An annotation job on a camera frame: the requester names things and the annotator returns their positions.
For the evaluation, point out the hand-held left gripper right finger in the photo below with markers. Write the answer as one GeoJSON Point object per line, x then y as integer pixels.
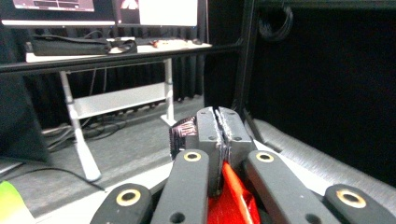
{"type": "Point", "coordinates": [238, 137]}

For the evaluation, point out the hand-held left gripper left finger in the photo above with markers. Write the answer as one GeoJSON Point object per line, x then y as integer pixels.
{"type": "Point", "coordinates": [210, 130]}

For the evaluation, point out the red and black snack packet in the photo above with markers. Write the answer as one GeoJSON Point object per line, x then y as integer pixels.
{"type": "Point", "coordinates": [233, 202]}

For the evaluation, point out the black metal stand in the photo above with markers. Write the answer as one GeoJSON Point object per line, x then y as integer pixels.
{"type": "Point", "coordinates": [247, 62]}

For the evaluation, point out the white desk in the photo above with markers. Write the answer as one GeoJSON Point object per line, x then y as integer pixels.
{"type": "Point", "coordinates": [118, 99]}

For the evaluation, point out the small computer monitor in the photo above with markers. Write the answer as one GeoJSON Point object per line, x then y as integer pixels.
{"type": "Point", "coordinates": [162, 12]}

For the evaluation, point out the white table sheet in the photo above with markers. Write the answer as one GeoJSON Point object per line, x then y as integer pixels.
{"type": "Point", "coordinates": [84, 208]}

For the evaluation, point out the black bag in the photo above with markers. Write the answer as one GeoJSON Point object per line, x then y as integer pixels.
{"type": "Point", "coordinates": [68, 46]}

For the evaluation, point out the wide computer monitor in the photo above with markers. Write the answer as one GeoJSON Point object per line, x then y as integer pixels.
{"type": "Point", "coordinates": [59, 12]}

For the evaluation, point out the white and green snack packet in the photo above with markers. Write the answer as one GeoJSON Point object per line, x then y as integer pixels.
{"type": "Point", "coordinates": [11, 205]}

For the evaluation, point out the black frame crossbar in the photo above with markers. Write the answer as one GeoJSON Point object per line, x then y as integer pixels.
{"type": "Point", "coordinates": [109, 60]}

